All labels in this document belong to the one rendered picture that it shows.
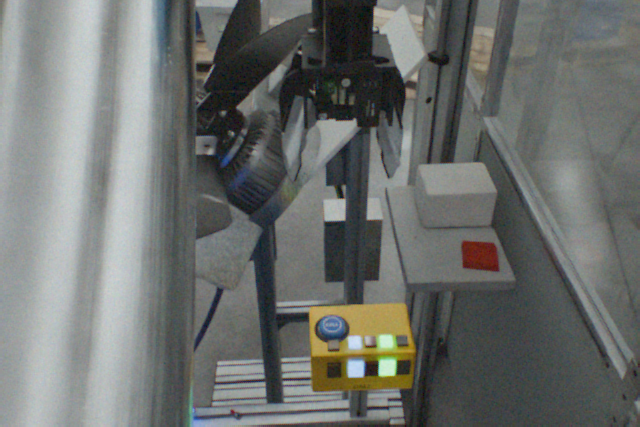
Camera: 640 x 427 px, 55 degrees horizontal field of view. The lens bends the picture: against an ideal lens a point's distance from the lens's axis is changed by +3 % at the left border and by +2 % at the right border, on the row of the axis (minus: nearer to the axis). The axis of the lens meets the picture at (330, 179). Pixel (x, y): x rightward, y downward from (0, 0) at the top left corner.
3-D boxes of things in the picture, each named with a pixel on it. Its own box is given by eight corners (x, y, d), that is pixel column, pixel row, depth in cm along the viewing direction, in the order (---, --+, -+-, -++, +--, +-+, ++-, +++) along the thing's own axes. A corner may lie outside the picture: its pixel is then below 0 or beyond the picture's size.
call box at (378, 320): (402, 343, 104) (406, 300, 98) (412, 395, 96) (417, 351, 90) (310, 347, 104) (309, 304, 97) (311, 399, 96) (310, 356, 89)
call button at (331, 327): (343, 320, 96) (344, 313, 95) (345, 341, 92) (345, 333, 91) (318, 321, 96) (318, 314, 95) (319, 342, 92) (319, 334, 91)
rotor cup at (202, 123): (239, 103, 131) (187, 69, 126) (247, 121, 118) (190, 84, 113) (202, 156, 133) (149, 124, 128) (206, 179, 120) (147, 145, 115)
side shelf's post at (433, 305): (421, 426, 198) (449, 231, 149) (423, 438, 195) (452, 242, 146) (409, 426, 198) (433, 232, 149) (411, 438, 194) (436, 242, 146)
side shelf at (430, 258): (473, 192, 163) (474, 183, 161) (514, 290, 134) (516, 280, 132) (385, 194, 162) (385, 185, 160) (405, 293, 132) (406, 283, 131)
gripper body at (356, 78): (300, 136, 48) (294, -17, 40) (299, 86, 54) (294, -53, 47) (395, 134, 48) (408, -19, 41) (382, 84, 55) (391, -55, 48)
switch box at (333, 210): (379, 281, 165) (383, 219, 152) (324, 283, 164) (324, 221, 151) (375, 258, 172) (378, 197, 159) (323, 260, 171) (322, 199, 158)
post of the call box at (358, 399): (365, 401, 108) (367, 356, 100) (366, 417, 105) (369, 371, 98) (348, 402, 107) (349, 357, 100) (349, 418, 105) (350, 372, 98)
